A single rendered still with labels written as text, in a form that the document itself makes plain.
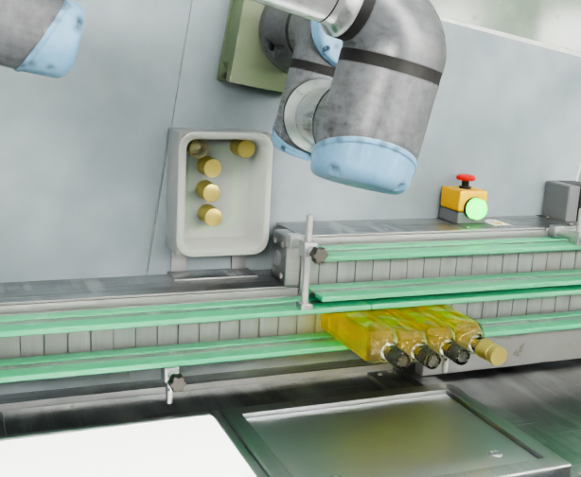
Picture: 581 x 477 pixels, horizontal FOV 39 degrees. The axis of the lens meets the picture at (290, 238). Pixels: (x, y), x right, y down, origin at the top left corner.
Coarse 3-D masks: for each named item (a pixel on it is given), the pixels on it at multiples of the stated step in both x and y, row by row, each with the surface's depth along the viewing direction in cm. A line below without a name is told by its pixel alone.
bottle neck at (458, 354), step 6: (444, 342) 141; (450, 342) 140; (444, 348) 140; (450, 348) 139; (456, 348) 138; (462, 348) 137; (444, 354) 141; (450, 354) 138; (456, 354) 137; (462, 354) 139; (468, 354) 138; (456, 360) 137; (462, 360) 139
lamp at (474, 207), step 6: (474, 198) 169; (468, 204) 168; (474, 204) 167; (480, 204) 167; (468, 210) 168; (474, 210) 167; (480, 210) 167; (486, 210) 169; (468, 216) 169; (474, 216) 168; (480, 216) 168
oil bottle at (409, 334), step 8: (368, 312) 150; (376, 312) 150; (384, 312) 151; (392, 312) 151; (384, 320) 146; (392, 320) 146; (400, 320) 147; (400, 328) 142; (408, 328) 142; (416, 328) 143; (400, 336) 140; (408, 336) 140; (416, 336) 140; (424, 336) 140; (400, 344) 140; (408, 344) 139; (424, 344) 140; (408, 352) 139
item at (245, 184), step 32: (192, 160) 150; (224, 160) 153; (256, 160) 152; (192, 192) 152; (224, 192) 154; (256, 192) 153; (192, 224) 153; (224, 224) 156; (256, 224) 154; (192, 256) 147
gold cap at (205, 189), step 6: (204, 180) 152; (198, 186) 151; (204, 186) 148; (210, 186) 148; (216, 186) 149; (198, 192) 151; (204, 192) 148; (210, 192) 148; (216, 192) 149; (204, 198) 148; (210, 198) 149; (216, 198) 149
